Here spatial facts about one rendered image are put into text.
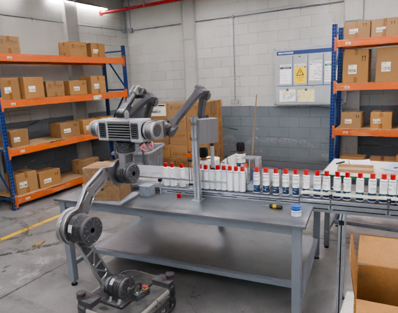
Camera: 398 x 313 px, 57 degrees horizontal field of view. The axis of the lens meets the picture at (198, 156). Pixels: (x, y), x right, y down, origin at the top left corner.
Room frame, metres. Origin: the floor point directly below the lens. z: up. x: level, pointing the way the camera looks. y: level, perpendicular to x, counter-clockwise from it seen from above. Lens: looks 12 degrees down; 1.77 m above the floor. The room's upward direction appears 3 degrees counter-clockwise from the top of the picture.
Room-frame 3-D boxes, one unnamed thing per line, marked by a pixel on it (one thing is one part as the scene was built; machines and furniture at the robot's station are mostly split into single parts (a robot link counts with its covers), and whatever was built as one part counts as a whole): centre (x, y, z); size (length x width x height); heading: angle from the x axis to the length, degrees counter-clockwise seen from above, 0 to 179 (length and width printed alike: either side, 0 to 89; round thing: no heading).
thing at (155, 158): (5.57, 0.90, 0.48); 0.89 x 0.63 x 0.96; 168
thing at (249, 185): (2.90, -0.42, 1.01); 0.14 x 0.13 x 0.26; 66
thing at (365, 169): (3.63, -1.58, 0.82); 0.34 x 0.24 x 0.03; 65
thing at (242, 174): (2.84, -0.34, 0.98); 0.05 x 0.05 x 0.20
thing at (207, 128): (2.87, -0.06, 1.38); 0.17 x 0.10 x 0.19; 121
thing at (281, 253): (3.22, 0.04, 0.40); 2.04 x 1.25 x 0.81; 66
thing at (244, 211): (3.22, 0.04, 0.82); 2.10 x 1.31 x 0.02; 66
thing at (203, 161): (3.28, -0.04, 1.03); 0.09 x 0.09 x 0.30
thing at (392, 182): (2.41, -1.30, 0.98); 0.05 x 0.05 x 0.20
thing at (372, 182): (2.46, -1.19, 0.98); 0.05 x 0.05 x 0.20
